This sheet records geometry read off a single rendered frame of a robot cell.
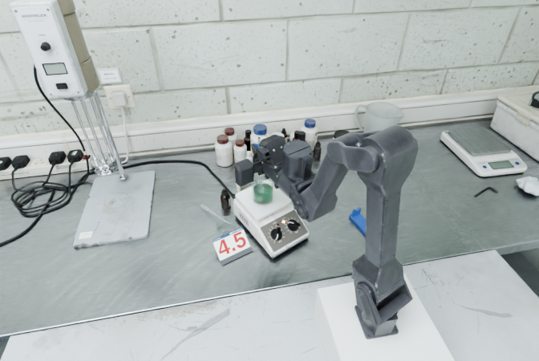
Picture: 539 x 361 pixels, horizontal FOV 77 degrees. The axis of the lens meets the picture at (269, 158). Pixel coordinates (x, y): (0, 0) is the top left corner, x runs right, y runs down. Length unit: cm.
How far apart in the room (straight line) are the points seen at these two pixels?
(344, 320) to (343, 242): 30
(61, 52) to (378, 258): 73
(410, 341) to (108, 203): 89
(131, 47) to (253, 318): 88
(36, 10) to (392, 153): 70
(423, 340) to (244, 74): 94
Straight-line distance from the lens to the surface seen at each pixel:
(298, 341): 82
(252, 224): 93
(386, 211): 53
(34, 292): 104
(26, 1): 85
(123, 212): 111
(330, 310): 74
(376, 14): 133
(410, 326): 76
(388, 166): 47
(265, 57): 123
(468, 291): 100
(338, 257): 95
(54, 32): 84
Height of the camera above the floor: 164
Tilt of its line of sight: 37 degrees down
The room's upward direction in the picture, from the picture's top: straight up
